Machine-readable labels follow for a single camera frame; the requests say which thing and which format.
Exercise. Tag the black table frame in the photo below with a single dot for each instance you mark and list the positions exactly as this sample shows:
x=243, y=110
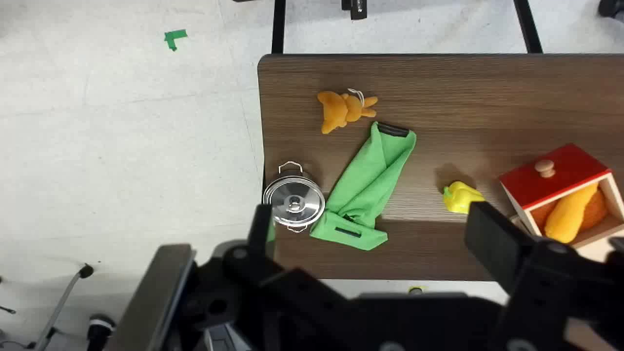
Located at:
x=280, y=26

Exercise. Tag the orange toy food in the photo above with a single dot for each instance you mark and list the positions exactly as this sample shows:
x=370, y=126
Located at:
x=569, y=215

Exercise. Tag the small steel pot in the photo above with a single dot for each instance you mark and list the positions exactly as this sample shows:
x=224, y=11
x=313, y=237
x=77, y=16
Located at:
x=296, y=204

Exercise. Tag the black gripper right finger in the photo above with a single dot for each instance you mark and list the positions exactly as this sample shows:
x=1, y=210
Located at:
x=499, y=245

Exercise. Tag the green floor tape mark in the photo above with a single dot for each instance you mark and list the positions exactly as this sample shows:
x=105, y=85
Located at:
x=175, y=40

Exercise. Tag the orange plush toy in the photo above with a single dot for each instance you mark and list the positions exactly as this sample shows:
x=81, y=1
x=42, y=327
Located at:
x=343, y=112

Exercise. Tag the green cloth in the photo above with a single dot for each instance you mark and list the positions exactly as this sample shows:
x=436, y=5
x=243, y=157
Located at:
x=368, y=182

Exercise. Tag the yellow toy bell pepper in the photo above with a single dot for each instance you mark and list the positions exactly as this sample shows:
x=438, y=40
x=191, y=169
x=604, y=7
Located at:
x=462, y=196

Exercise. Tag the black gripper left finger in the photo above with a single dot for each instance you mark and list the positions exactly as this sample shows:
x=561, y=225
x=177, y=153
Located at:
x=263, y=231

